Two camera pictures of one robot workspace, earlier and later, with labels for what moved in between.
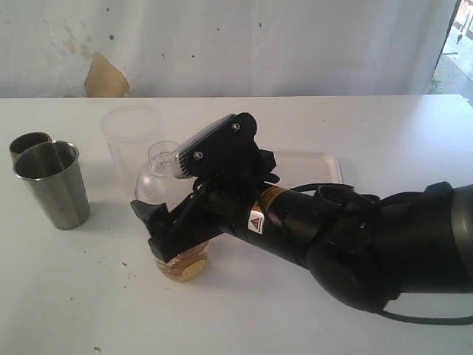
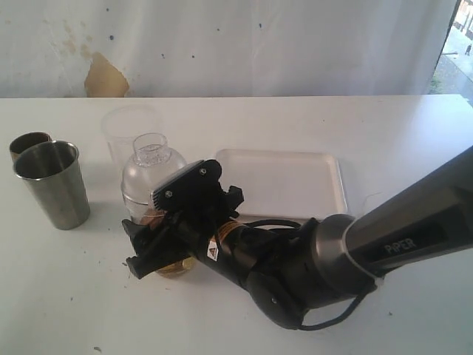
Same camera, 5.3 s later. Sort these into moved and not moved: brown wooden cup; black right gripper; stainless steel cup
Moved: black right gripper
Not moved: stainless steel cup; brown wooden cup
